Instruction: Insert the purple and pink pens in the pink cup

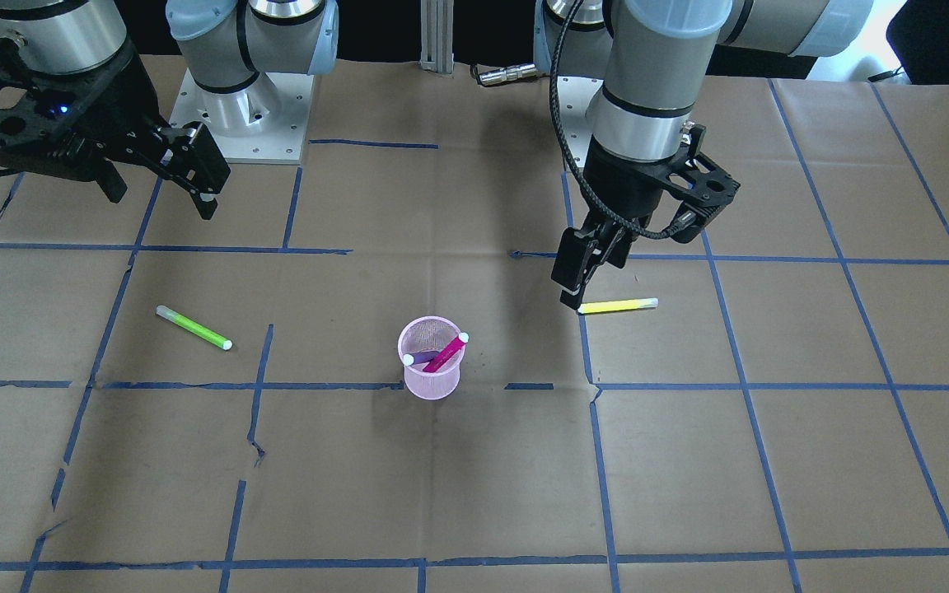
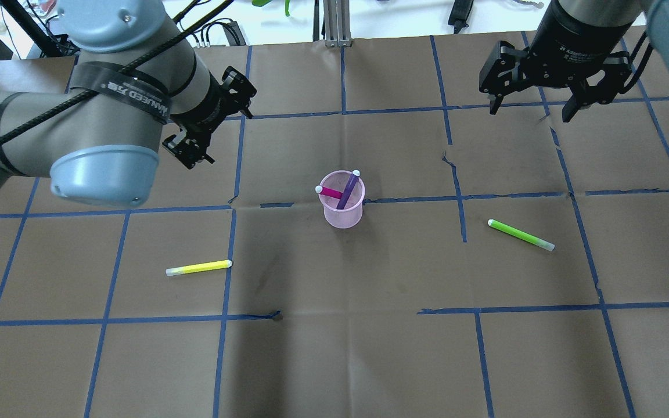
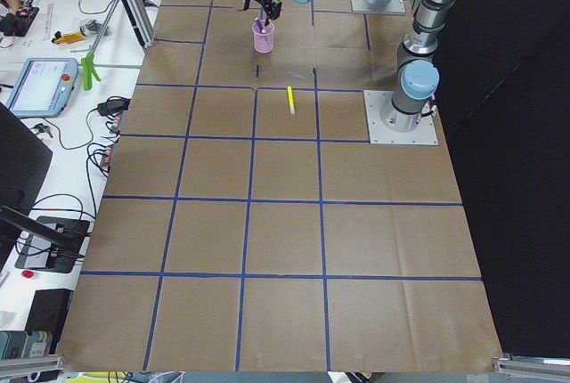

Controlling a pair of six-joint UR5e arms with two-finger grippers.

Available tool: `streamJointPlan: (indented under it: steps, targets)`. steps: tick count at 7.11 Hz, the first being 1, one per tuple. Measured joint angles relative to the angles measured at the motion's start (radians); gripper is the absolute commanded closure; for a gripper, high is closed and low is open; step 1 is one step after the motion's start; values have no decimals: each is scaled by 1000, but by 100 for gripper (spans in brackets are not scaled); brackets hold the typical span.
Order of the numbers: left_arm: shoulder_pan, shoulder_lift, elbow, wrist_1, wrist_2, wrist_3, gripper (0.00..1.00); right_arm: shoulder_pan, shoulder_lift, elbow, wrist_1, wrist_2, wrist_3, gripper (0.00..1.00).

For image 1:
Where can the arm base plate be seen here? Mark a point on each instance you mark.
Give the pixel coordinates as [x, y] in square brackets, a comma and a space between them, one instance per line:
[263, 124]
[575, 96]

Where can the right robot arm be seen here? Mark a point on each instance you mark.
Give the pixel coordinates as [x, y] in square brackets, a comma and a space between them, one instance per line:
[166, 85]

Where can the aluminium frame post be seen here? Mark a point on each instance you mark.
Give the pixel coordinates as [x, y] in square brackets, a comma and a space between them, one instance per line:
[436, 35]

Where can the pink pen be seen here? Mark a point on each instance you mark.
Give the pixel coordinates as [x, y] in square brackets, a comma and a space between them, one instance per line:
[452, 349]

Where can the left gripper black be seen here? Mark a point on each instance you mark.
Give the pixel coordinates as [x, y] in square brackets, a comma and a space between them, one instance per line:
[621, 183]

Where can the purple pen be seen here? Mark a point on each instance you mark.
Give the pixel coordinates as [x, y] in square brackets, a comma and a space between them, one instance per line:
[411, 359]

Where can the pink mesh cup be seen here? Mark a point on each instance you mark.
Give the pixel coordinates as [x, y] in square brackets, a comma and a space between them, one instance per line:
[422, 335]

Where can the yellow pen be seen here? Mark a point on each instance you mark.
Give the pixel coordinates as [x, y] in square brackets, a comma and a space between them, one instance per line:
[616, 306]

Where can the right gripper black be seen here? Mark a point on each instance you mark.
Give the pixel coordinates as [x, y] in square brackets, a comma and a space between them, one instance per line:
[114, 100]

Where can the green pen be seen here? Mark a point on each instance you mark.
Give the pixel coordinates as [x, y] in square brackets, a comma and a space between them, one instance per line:
[193, 327]

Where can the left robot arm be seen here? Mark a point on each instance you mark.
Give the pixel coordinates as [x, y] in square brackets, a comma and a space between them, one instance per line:
[624, 77]

